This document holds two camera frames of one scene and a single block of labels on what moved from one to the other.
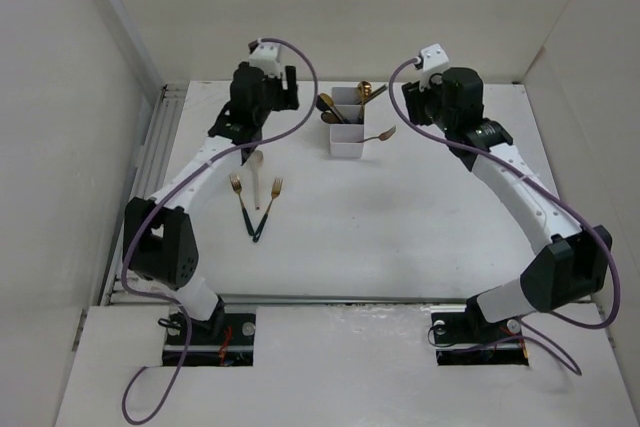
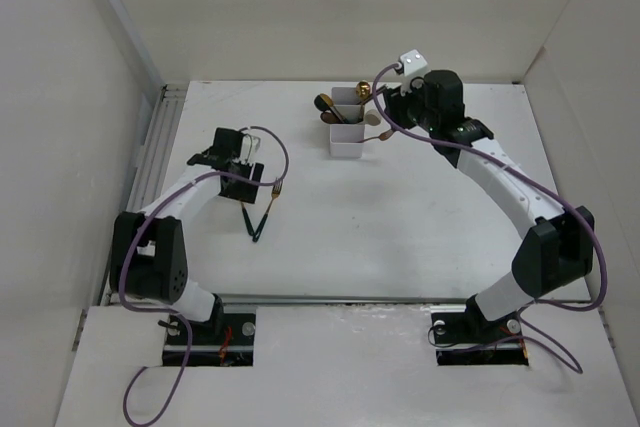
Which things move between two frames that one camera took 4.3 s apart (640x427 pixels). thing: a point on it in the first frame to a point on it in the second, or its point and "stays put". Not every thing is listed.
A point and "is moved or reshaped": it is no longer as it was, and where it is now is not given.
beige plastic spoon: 256,161 is moved or reshaped
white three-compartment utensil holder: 347,139 stays put
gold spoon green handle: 364,89 stays put
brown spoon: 330,118 stays put
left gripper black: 286,97 to 243,193
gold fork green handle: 276,189 stays put
